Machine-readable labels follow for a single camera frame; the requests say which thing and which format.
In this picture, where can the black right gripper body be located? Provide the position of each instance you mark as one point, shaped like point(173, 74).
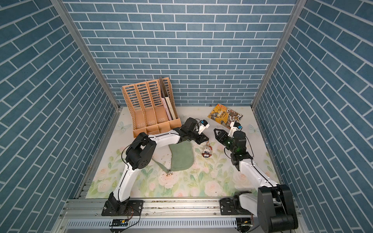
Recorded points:
point(228, 141)

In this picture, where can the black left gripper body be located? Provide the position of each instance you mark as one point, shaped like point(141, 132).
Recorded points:
point(193, 135)

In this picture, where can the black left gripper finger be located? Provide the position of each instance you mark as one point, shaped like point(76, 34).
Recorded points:
point(201, 140)
point(202, 135)

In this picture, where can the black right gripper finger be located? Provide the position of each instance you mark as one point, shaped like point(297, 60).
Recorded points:
point(218, 138)
point(220, 131)

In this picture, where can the small doll keychain decoration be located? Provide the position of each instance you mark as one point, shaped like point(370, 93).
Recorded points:
point(207, 150)

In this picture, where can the green fabric bag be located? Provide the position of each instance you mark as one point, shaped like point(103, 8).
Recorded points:
point(174, 157)

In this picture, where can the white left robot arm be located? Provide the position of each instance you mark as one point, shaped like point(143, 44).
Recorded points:
point(139, 154)

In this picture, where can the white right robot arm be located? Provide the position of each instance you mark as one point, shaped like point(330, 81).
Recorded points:
point(274, 204)

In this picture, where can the colourful comic booklet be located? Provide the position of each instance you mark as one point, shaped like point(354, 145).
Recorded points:
point(224, 115)

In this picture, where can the floral table mat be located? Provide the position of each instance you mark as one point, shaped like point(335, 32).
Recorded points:
point(208, 177)

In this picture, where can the pink folder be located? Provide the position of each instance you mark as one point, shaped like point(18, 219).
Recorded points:
point(166, 109)

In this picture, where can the brown cardboard folder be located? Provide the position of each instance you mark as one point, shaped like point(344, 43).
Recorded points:
point(164, 94)

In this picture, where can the peach plastic file organizer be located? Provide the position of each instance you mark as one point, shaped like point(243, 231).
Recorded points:
point(146, 108)

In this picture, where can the right circuit board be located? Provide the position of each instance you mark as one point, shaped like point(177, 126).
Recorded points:
point(243, 225)

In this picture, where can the green circuit board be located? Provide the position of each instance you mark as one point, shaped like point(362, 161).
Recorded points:
point(119, 223)

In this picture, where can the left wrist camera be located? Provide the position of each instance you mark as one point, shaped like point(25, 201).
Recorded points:
point(202, 126)

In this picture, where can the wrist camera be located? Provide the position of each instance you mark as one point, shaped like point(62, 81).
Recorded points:
point(234, 126)
point(202, 126)

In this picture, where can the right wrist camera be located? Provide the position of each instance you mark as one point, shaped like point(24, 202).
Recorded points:
point(234, 126)

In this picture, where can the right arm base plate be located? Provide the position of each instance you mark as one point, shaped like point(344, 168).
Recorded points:
point(233, 206)

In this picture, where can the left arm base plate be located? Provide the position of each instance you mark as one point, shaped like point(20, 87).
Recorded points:
point(127, 208)

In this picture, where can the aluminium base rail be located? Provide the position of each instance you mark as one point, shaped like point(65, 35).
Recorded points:
point(159, 215)

